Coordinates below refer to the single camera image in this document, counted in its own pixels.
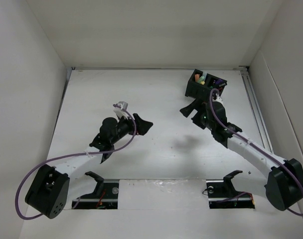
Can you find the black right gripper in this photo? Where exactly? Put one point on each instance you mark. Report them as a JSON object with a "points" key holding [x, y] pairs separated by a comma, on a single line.
{"points": [[196, 104]]}

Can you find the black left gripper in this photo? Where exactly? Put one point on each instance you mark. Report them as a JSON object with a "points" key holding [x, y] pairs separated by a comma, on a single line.
{"points": [[143, 126]]}

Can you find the mint green pastel highlighter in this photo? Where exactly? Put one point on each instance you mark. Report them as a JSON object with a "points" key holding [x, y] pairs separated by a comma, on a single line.
{"points": [[201, 78]]}

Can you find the orange pastel highlighter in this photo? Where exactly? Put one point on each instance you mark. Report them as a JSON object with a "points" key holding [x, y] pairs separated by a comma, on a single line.
{"points": [[197, 77]]}

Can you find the black highlighter purple cap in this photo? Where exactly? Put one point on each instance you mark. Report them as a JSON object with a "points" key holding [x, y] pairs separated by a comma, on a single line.
{"points": [[218, 81]]}

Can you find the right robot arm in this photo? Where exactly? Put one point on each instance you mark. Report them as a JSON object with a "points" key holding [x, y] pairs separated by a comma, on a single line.
{"points": [[284, 178]]}

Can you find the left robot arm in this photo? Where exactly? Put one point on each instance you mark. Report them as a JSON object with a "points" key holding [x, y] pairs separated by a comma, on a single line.
{"points": [[51, 187]]}

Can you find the black two-compartment container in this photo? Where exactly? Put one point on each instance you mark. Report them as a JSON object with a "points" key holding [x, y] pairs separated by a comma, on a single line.
{"points": [[198, 91]]}

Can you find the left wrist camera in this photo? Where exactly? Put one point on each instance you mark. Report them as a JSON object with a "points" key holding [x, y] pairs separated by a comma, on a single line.
{"points": [[120, 110]]}

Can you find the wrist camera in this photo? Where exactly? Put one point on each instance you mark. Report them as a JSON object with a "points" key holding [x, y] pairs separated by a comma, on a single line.
{"points": [[120, 110], [217, 98]]}

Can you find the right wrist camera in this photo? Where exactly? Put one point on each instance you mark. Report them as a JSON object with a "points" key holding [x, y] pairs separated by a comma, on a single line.
{"points": [[217, 98]]}

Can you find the aluminium rail right side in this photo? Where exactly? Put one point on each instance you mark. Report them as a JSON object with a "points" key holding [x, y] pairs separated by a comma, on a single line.
{"points": [[266, 142]]}

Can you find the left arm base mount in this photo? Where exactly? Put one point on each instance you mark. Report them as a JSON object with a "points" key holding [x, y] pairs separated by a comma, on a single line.
{"points": [[98, 193]]}

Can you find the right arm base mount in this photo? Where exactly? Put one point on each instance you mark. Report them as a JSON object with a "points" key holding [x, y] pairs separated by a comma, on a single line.
{"points": [[222, 194]]}

